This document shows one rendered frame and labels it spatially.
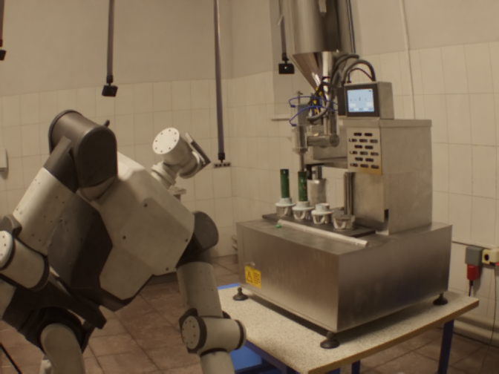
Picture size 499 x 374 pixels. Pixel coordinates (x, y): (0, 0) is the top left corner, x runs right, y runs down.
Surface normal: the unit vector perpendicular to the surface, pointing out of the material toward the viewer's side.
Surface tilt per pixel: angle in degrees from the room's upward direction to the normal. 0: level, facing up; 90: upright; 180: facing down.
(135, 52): 90
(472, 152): 90
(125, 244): 108
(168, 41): 90
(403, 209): 90
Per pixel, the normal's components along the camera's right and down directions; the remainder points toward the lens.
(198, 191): 0.48, 0.08
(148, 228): 0.74, 0.35
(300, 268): -0.88, 0.10
